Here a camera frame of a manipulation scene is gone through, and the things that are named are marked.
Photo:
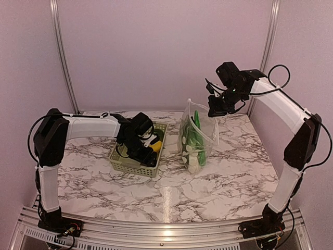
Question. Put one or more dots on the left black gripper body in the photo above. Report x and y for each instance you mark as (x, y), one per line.
(136, 151)

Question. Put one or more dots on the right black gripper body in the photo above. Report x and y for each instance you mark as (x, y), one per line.
(226, 103)

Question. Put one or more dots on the yellow lemon toy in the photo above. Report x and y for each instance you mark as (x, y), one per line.
(156, 146)

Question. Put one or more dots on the green bell pepper toy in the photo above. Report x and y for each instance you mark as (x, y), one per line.
(159, 134)

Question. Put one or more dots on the clear zip top bag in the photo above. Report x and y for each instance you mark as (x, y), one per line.
(209, 127)

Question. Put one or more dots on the dark green cucumber toy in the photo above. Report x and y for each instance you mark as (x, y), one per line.
(197, 121)

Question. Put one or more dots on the green white bok choy toy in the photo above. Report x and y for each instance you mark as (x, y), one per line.
(189, 143)

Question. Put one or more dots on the light green cucumber toy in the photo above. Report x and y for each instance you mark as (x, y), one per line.
(202, 156)

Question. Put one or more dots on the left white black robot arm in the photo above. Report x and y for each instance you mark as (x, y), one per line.
(47, 139)

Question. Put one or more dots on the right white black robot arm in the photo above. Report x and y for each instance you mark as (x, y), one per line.
(239, 85)

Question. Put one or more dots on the pale green perforated basket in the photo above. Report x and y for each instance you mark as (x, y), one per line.
(121, 162)

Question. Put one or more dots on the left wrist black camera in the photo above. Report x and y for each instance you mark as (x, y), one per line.
(143, 126)

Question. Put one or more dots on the wrist black camera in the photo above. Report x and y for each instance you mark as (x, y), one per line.
(226, 72)
(143, 126)

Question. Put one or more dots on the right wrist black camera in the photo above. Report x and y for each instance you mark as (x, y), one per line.
(226, 72)

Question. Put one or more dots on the front aluminium rail base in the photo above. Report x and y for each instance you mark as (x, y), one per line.
(113, 234)

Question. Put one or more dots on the right aluminium frame post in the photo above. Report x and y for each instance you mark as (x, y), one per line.
(271, 33)

